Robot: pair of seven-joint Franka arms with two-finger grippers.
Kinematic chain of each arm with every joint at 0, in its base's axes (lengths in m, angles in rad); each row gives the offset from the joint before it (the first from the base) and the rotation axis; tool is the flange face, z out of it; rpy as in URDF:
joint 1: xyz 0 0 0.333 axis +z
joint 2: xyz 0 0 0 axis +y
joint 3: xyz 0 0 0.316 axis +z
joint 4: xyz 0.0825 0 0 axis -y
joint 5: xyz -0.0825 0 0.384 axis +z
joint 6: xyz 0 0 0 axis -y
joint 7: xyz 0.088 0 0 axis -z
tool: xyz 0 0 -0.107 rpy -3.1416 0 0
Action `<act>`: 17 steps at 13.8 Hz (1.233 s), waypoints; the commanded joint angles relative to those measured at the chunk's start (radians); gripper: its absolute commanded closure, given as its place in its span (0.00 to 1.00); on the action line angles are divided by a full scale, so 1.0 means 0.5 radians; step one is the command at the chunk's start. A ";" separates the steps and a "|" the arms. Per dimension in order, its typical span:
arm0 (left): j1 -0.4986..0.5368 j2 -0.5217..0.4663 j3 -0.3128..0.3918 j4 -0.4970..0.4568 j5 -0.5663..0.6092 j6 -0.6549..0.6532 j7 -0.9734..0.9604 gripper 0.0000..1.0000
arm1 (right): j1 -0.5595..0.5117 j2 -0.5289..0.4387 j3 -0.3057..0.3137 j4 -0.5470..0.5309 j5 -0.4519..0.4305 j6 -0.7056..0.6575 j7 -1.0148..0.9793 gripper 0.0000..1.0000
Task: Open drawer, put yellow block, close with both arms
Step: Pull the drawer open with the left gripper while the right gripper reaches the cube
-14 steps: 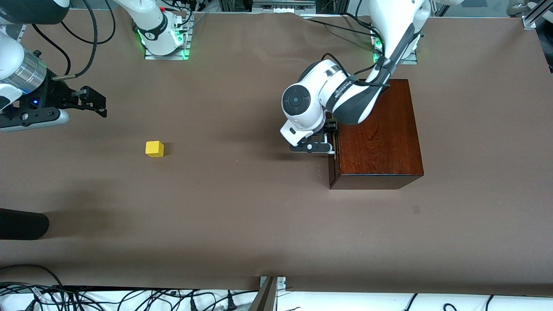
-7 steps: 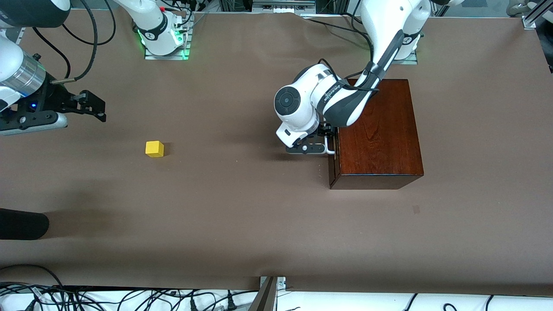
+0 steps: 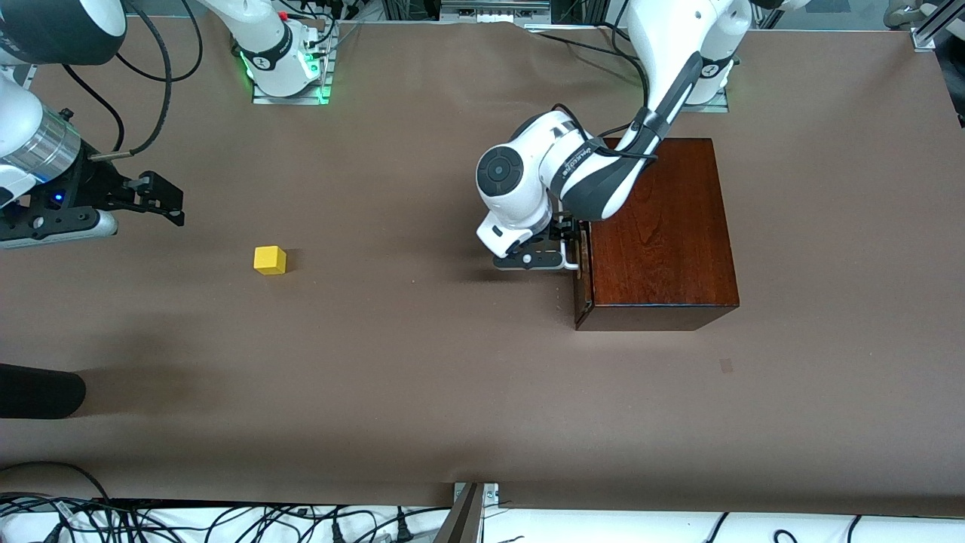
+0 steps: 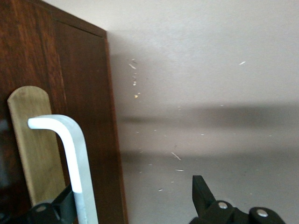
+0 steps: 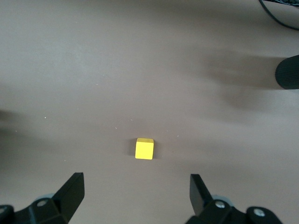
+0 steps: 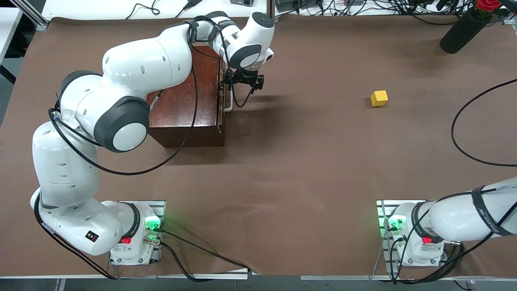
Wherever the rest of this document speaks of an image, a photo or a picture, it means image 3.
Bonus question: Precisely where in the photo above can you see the wooden drawer with white handle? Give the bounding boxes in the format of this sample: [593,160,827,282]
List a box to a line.
[565,219,593,281]

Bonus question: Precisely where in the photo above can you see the yellow cube block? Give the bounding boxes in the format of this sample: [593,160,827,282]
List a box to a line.
[253,246,288,276]

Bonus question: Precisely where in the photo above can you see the dark brown wooden cabinet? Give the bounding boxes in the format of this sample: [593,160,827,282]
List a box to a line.
[574,137,741,333]

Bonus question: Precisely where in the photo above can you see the brown paper table cover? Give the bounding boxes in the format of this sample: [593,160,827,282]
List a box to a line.
[0,15,965,509]

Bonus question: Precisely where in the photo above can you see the black cylinder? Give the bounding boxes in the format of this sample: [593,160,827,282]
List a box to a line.
[0,364,87,420]

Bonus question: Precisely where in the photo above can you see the grey diagonal metal beam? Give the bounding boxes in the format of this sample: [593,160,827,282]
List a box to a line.
[433,484,485,543]

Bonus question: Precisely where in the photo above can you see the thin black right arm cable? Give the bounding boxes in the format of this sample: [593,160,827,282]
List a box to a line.
[60,64,125,152]

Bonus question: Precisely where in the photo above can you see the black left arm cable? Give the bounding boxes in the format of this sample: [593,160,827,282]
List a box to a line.
[554,102,664,163]

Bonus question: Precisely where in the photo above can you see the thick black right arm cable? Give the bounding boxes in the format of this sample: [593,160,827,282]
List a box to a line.
[89,0,174,161]

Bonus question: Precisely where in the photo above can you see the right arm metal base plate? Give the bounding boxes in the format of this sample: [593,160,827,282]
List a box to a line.
[251,45,333,106]

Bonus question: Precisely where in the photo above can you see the long black base cable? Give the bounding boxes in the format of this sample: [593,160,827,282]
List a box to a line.
[539,32,643,76]

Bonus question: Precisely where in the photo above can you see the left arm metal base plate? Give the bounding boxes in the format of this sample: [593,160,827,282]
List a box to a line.
[682,87,731,114]

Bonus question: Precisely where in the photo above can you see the silver corner bracket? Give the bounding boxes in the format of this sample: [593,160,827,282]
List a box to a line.
[452,483,500,508]

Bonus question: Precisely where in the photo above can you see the black arched floor cable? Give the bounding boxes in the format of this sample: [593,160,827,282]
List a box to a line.
[0,462,112,505]

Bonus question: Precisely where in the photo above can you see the aluminium profile corner post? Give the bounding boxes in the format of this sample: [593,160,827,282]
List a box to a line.
[910,0,965,52]

